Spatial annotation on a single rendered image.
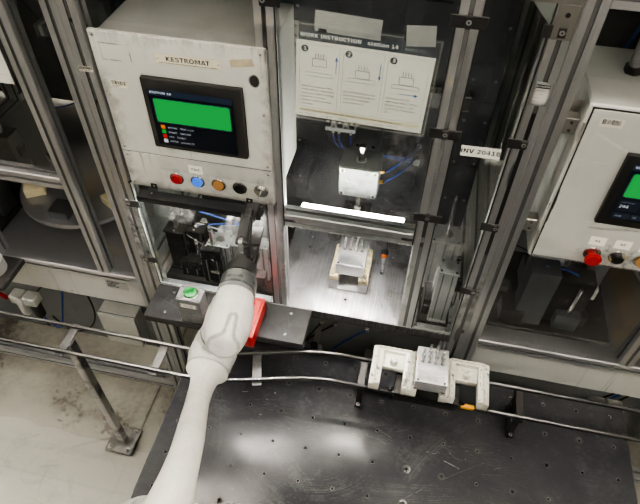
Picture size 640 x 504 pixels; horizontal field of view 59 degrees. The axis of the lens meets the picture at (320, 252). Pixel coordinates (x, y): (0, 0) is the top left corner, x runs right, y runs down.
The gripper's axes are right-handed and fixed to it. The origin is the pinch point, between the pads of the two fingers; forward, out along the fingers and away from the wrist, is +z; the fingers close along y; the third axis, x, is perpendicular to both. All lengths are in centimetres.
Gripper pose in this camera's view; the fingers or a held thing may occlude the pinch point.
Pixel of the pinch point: (254, 222)
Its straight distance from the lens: 154.8
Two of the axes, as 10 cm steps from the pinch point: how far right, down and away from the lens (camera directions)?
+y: -0.8, -7.1, -7.0
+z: 0.9, -7.1, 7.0
